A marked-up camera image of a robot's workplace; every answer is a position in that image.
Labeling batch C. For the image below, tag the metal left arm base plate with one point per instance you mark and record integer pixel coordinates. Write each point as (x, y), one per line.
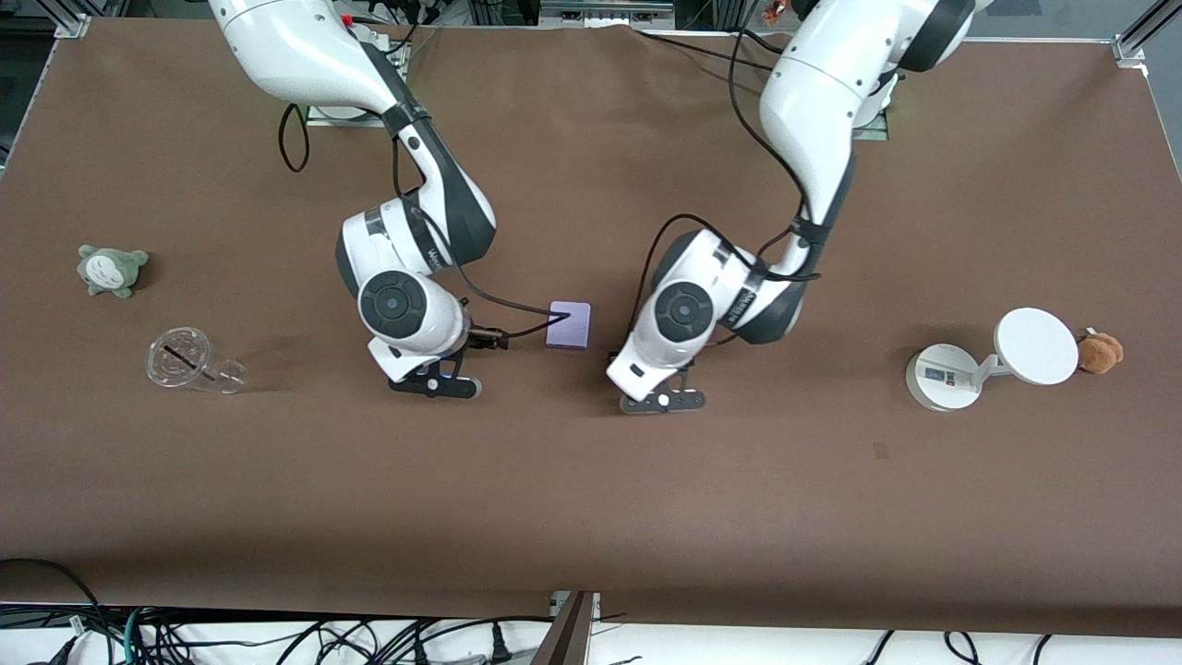
(875, 125)

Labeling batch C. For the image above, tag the brown table cover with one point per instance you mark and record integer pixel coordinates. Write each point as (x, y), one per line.
(591, 499)

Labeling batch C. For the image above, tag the small orange toy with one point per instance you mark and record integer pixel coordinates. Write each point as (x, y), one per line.
(774, 13)

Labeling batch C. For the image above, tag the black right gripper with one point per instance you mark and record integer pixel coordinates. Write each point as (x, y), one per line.
(459, 352)

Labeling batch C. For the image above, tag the grey green plush toy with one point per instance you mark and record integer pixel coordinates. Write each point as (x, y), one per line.
(111, 271)

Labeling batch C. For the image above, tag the brown bear plush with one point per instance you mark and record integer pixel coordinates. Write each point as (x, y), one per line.
(1100, 353)

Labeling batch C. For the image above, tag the white round desk lamp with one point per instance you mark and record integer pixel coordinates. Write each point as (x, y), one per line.
(1036, 346)

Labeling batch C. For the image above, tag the clear plastic cup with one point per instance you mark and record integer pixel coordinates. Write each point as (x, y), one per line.
(180, 356)

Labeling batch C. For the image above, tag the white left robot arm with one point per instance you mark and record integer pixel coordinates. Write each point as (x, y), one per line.
(813, 111)

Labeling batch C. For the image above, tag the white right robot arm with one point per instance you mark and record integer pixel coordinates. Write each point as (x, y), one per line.
(406, 305)

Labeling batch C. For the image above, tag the aluminium frame post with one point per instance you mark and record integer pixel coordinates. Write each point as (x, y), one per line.
(565, 633)

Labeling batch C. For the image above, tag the small purple box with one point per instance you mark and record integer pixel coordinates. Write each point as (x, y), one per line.
(574, 331)

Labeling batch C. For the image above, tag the black power plug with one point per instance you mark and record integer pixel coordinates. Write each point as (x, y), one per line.
(500, 646)

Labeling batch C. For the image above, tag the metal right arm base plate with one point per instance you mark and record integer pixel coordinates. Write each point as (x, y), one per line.
(332, 116)

